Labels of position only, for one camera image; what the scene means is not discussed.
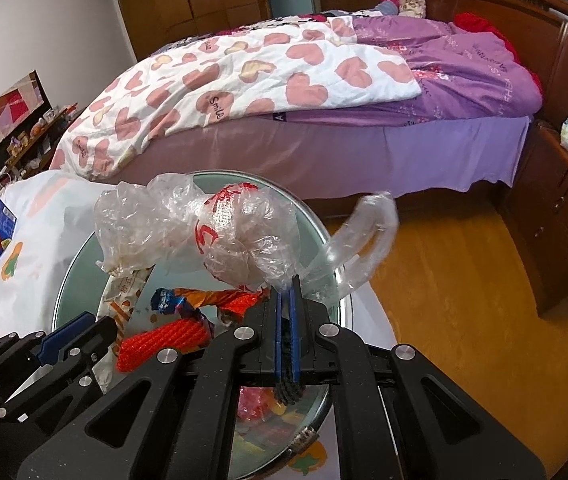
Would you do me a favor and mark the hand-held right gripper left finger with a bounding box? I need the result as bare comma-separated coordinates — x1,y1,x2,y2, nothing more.
16,285,286,480

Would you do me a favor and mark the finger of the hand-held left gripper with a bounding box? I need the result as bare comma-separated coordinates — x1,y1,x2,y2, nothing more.
39,311,117,364
6,356,103,419

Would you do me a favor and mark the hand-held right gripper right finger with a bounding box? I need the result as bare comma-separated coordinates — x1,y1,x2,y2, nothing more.
286,275,547,480

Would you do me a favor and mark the red plastic bag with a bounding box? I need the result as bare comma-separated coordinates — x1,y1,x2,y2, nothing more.
218,289,271,325

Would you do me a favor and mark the orange and white wrapper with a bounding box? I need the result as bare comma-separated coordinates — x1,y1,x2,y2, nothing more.
98,265,156,392

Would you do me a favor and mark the pink translucent plastic bag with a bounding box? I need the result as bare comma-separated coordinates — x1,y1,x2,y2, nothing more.
236,389,286,422

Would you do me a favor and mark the pale blue trash bin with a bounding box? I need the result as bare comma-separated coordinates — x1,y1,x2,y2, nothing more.
53,170,356,480

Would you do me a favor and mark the red foam net sleeve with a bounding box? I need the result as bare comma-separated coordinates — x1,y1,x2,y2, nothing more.
115,321,213,374

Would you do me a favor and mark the blue wrapper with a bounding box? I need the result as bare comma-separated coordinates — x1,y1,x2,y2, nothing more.
151,287,186,317

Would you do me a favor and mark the clear plastic bag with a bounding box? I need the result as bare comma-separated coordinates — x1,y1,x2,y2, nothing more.
94,172,400,307

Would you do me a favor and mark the wooden bed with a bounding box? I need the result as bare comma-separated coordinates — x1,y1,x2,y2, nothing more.
48,0,568,317

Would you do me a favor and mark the patchwork cloth cover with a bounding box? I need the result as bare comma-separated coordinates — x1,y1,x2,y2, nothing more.
0,72,45,163

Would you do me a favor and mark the white quilt with pink hearts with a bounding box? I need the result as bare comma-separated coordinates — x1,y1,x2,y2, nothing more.
49,14,423,182

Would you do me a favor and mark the wooden nightstand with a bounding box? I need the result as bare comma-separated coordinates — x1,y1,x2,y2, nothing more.
505,119,568,318

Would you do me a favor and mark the purple quilt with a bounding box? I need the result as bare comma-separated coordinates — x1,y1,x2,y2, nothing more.
324,11,545,129

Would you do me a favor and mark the brown wooden wardrobe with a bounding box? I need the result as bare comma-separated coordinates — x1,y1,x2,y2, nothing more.
81,0,381,62

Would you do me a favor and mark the red cloth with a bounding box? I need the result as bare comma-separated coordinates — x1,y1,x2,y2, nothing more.
453,11,517,62

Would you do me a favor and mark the wooden headboard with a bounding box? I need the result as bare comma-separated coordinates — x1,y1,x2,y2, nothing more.
396,0,568,127

